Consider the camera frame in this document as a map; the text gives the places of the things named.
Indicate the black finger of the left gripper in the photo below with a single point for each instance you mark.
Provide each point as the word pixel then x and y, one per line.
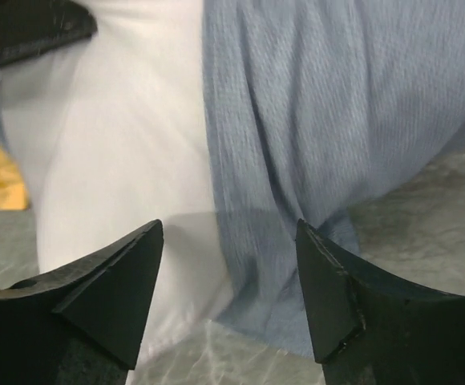
pixel 30 28

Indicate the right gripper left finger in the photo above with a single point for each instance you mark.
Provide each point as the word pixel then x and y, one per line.
pixel 84 322

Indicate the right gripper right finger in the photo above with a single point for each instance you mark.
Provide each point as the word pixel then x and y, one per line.
pixel 368 326

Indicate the white pillow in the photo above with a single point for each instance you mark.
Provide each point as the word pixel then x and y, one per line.
pixel 109 135

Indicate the blue-grey pillowcase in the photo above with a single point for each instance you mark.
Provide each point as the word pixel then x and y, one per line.
pixel 311 107

